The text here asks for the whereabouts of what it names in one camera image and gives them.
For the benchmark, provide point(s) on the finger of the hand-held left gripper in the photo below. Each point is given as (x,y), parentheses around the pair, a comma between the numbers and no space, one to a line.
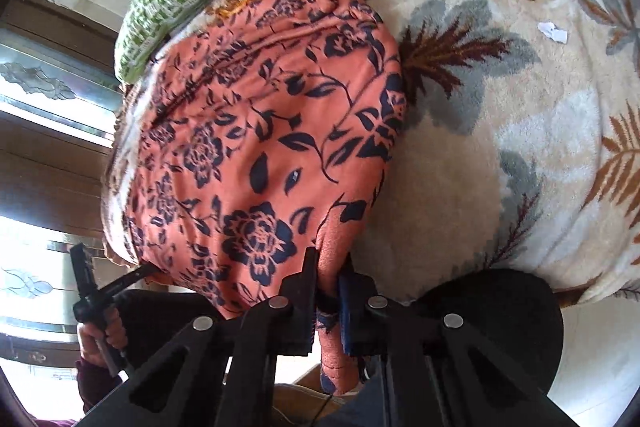
(80,269)
(125,283)

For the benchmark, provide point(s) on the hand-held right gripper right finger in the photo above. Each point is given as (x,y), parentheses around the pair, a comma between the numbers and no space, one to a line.
(347,312)

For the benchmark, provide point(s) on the wooden framed patterned glass window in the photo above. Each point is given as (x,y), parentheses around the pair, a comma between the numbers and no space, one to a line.
(45,82)

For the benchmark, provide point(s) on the white paper scrap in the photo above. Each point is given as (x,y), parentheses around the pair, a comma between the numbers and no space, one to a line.
(552,32)

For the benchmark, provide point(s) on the cream leaf print blanket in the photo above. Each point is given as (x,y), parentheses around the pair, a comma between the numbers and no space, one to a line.
(500,132)

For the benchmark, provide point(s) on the person's left hand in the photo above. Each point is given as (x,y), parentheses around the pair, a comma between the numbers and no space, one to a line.
(116,332)

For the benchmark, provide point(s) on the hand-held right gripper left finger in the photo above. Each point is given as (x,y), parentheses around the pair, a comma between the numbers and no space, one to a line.
(297,307)

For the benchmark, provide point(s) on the orange floral cloth garment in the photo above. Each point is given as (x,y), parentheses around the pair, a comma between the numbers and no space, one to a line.
(260,132)

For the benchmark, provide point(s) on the person's left forearm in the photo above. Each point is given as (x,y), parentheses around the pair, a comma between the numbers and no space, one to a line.
(92,389)

